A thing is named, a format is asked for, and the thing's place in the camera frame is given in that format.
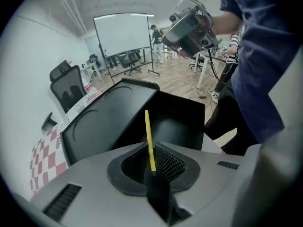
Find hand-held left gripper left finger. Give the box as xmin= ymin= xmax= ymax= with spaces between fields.
xmin=107 ymin=142 xmax=152 ymax=197

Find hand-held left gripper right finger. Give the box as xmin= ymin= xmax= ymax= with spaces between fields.
xmin=153 ymin=142 xmax=201 ymax=193

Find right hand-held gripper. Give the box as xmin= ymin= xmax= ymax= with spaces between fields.
xmin=160 ymin=0 xmax=223 ymax=59

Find yellow pencil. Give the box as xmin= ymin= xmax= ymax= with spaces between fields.
xmin=143 ymin=109 xmax=157 ymax=177

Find black plastic tray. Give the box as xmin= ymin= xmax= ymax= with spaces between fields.
xmin=60 ymin=77 xmax=206 ymax=166

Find person's right forearm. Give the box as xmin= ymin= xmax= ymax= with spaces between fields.
xmin=212 ymin=9 xmax=242 ymax=36

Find person's right hand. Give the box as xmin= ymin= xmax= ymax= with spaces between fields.
xmin=183 ymin=14 xmax=216 ymax=53

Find white desk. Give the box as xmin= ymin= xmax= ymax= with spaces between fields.
xmin=80 ymin=61 xmax=103 ymax=83
xmin=196 ymin=50 xmax=228 ymax=90

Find white power strip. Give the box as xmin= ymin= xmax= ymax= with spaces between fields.
xmin=207 ymin=89 xmax=220 ymax=104

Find person's black trousers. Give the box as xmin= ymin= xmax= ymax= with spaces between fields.
xmin=204 ymin=79 xmax=260 ymax=156

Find pink checkered tablecloth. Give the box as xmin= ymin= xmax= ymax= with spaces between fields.
xmin=30 ymin=124 xmax=71 ymax=196

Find person in blue shirt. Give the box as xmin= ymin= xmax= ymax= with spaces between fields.
xmin=218 ymin=0 xmax=303 ymax=144

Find black mesh office chair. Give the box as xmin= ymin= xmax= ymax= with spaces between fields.
xmin=41 ymin=60 xmax=88 ymax=131

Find black cable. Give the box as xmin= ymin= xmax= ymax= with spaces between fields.
xmin=207 ymin=49 xmax=227 ymax=86

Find rolling whiteboard with black frame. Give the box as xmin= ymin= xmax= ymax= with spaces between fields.
xmin=92 ymin=12 xmax=160 ymax=85

